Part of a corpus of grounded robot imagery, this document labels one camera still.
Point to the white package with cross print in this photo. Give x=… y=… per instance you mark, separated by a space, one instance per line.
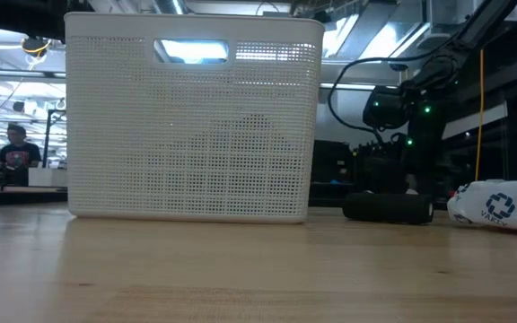
x=501 y=206

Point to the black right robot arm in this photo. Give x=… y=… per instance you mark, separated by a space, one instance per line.
x=424 y=112

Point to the white perforated plastic basket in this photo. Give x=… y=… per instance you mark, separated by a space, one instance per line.
x=191 y=134

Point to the black bandage roll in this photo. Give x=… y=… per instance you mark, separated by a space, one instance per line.
x=386 y=207

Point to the distant wooden desk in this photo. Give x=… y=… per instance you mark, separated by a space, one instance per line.
x=20 y=190

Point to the person at distant desk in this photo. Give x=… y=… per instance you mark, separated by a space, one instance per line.
x=18 y=156

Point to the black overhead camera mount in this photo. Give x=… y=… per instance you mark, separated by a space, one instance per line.
x=35 y=46

